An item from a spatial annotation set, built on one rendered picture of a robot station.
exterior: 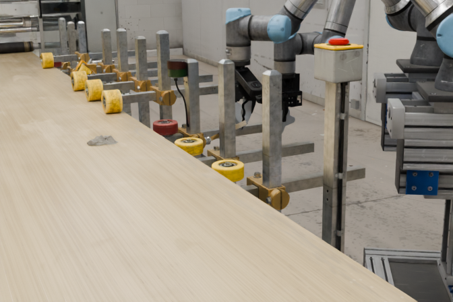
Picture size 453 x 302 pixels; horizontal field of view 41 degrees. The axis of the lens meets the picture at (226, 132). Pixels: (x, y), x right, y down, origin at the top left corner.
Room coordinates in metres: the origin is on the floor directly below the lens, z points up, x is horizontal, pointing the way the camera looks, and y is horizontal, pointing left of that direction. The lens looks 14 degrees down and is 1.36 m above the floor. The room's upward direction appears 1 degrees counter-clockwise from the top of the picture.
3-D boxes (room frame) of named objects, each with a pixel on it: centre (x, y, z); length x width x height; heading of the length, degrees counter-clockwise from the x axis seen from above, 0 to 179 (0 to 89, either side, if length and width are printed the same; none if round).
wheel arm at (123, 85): (2.39, 0.28, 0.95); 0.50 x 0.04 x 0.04; 116
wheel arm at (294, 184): (1.51, -0.18, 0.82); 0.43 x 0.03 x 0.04; 116
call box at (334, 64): (1.20, -0.22, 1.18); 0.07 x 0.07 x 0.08; 26
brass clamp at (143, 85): (2.35, 0.33, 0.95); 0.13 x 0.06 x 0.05; 26
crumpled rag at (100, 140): (1.67, 0.35, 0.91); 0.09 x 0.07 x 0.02; 109
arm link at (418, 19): (2.17, -0.74, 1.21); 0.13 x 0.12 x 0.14; 23
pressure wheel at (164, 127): (1.88, 0.20, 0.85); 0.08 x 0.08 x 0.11
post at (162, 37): (2.11, 0.21, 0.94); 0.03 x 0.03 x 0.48; 26
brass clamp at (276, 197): (1.45, -0.10, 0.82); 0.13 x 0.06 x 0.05; 26
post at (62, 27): (3.68, 0.98, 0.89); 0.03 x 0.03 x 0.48; 26
